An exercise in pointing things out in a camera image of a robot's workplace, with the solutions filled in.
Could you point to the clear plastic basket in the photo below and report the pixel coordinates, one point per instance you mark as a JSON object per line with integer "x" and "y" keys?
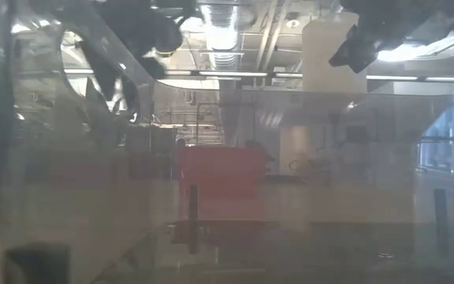
{"x": 329, "y": 118}

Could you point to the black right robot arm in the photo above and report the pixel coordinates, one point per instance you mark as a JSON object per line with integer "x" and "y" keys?
{"x": 404, "y": 16}

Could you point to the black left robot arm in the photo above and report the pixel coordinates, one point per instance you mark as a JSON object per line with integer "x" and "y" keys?
{"x": 136, "y": 23}

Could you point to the green artificial plant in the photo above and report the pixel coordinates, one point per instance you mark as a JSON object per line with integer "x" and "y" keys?
{"x": 105, "y": 79}

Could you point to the red slotted plastic basket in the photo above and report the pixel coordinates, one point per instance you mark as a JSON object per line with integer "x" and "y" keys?
{"x": 223, "y": 169}

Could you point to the large window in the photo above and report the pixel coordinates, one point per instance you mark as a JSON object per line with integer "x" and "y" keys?
{"x": 449, "y": 134}

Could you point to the silver ventilation duct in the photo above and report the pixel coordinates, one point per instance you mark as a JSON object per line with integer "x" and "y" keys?
{"x": 221, "y": 31}

